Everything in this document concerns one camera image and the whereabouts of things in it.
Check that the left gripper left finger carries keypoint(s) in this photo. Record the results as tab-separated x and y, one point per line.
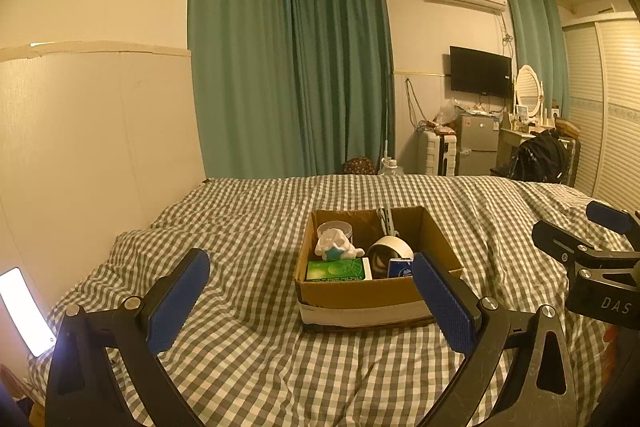
82	388

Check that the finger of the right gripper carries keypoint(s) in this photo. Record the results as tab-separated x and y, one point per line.
570	251
619	221

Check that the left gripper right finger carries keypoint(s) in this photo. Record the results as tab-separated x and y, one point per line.
539	387

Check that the blue white packet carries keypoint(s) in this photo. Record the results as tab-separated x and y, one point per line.
399	267

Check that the black bag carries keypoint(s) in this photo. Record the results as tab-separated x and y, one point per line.
544	158

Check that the lit smartphone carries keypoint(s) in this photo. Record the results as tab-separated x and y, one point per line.
25	314

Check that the oval white mirror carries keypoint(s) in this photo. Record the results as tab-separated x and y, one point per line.
528	91

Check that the small grey fridge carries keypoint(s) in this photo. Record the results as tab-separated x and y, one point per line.
477	144

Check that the white louvered wardrobe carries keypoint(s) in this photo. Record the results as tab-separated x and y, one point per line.
603	76

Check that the white suitcase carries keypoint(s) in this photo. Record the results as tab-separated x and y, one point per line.
437	154

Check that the tape roll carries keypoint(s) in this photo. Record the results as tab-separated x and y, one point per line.
386	248

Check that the green curtain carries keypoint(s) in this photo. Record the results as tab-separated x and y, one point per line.
291	87
540	44

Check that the large water bottle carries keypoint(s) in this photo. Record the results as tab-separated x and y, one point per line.
389	167

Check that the cardboard box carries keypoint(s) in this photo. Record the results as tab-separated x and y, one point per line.
376	303

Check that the white green medicine box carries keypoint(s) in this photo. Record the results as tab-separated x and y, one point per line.
343	270

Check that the white plastic bottle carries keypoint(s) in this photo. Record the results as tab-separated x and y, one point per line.
343	226

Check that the brown patterned cushion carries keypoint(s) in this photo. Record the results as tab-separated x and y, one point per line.
359	166

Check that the black wall television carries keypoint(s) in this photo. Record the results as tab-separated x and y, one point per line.
480	72

